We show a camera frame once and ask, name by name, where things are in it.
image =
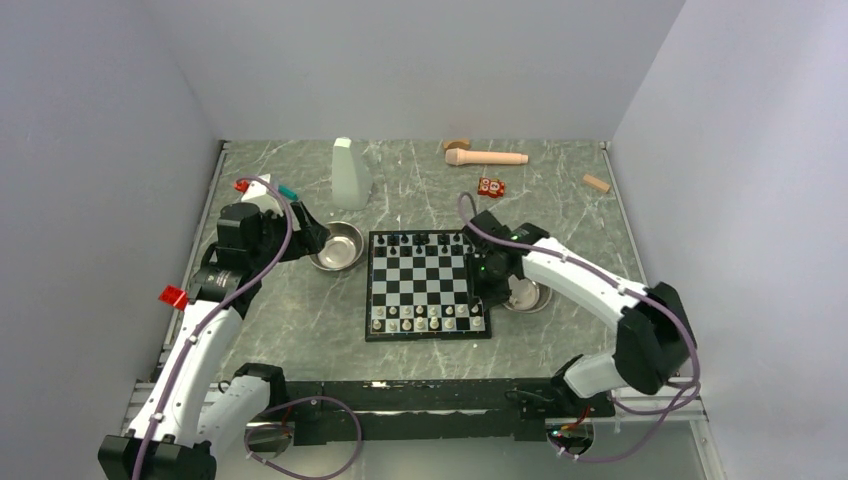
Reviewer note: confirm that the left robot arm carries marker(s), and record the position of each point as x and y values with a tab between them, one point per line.
175	435

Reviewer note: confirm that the round wooden disc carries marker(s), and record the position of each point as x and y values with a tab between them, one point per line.
462	144

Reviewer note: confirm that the red owl toy block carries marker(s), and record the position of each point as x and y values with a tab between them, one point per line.
490	187

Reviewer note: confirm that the grey plastic bottle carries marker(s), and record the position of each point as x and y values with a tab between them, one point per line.
351	181

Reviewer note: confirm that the beige toy microphone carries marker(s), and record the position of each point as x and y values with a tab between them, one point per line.
459	157

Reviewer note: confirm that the teal plastic block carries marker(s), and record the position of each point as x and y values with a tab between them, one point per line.
287	193

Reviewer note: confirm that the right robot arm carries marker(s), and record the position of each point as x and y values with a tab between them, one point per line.
653	337

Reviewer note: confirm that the small wooden block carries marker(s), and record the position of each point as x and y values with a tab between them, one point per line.
596	183

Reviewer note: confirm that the steel bowl with chess pieces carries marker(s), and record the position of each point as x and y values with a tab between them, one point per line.
527	296

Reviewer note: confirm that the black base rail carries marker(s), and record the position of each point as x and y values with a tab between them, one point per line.
523	409

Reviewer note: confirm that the red lego brick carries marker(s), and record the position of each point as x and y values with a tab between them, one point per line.
175	297

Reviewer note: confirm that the black and white chessboard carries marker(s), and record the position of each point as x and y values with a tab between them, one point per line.
417	288

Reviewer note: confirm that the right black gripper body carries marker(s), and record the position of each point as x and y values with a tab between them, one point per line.
484	279

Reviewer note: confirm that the empty steel bowl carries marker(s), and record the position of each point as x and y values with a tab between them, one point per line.
342	250

